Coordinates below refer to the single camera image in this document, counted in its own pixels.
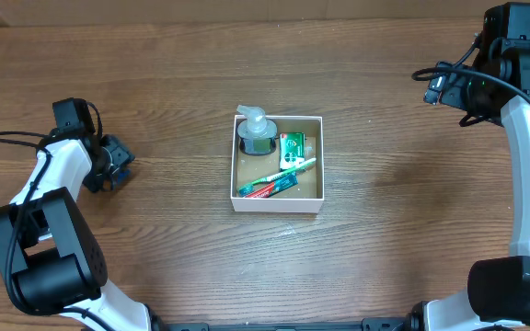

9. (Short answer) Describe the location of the green white toothbrush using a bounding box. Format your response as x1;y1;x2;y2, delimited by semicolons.
237;157;317;197

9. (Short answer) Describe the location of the clear pump soap bottle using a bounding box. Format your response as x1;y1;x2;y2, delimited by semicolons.
236;105;277;156

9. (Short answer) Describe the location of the red green toothpaste tube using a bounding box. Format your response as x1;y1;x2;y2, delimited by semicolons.
245;173;298;199

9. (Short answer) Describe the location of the green soap bar packet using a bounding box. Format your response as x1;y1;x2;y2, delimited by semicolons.
279;132;305;170

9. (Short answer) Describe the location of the blue disposable razor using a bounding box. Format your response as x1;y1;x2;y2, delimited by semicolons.
112;168;131;185

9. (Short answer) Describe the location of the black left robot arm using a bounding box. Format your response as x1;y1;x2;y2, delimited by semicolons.
0;97;166;331

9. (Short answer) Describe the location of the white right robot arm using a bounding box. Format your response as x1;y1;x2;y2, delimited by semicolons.
398;2;530;330

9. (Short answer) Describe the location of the white cardboard box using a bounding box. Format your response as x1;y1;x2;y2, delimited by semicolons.
229;115;325;213

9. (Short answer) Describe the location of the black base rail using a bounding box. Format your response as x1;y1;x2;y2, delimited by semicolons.
164;317;407;331

